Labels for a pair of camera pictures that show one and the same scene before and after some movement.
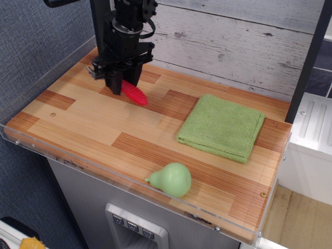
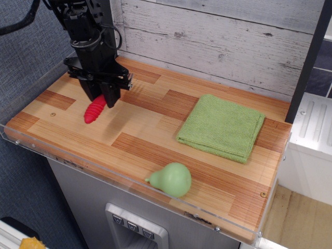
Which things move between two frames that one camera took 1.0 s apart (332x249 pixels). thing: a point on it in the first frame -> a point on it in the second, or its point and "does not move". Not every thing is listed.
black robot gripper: (124, 55) -> (95, 60)
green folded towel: (221, 127) does not move
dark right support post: (311, 60) does not move
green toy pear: (174, 179) does not move
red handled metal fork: (134, 92) -> (94, 108)
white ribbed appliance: (306, 165) does not move
